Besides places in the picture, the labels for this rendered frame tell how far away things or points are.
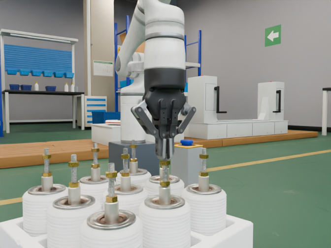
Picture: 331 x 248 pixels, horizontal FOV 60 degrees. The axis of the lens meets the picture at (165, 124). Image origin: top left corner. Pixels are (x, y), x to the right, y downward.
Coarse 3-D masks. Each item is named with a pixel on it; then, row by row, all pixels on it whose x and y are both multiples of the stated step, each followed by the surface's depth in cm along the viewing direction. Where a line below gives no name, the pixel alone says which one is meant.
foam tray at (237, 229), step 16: (0, 224) 61; (16, 224) 61; (240, 224) 60; (0, 240) 60; (16, 240) 54; (32, 240) 53; (192, 240) 55; (208, 240) 53; (224, 240) 54; (240, 240) 58
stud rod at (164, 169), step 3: (165, 159) 52; (162, 165) 53; (165, 168) 52; (165, 171) 52; (162, 174) 53; (165, 174) 52; (165, 177) 52; (165, 180) 52; (162, 186) 53; (165, 186) 52
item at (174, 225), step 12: (144, 204) 52; (144, 216) 50; (156, 216) 48; (168, 216) 48; (180, 216) 49; (144, 228) 50; (156, 228) 49; (168, 228) 49; (180, 228) 49; (144, 240) 50; (156, 240) 49; (168, 240) 49; (180, 240) 49
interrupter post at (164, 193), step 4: (160, 188) 52; (164, 188) 52; (168, 188) 52; (160, 192) 52; (164, 192) 52; (168, 192) 52; (160, 196) 52; (164, 196) 52; (168, 196) 52; (160, 200) 52; (164, 200) 52; (168, 200) 52; (164, 204) 52
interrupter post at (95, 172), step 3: (93, 168) 69; (96, 168) 69; (99, 168) 69; (93, 171) 68; (96, 171) 68; (99, 171) 69; (93, 174) 68; (96, 174) 68; (99, 174) 69; (93, 177) 68; (96, 177) 68; (99, 177) 69; (93, 180) 68; (96, 180) 68; (99, 180) 69
